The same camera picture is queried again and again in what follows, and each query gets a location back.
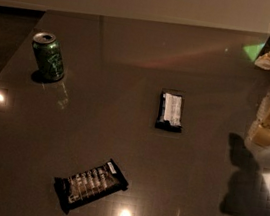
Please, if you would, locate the green soda can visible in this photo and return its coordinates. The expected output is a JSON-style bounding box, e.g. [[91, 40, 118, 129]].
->
[[32, 31, 64, 82]]

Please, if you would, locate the chocolate rxbar wrapper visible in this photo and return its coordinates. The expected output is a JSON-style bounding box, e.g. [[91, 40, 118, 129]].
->
[[54, 159, 129, 214]]

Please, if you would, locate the blueberry rxbar wrapper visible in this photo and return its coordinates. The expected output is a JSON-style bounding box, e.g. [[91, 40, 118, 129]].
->
[[155, 91, 183, 133]]

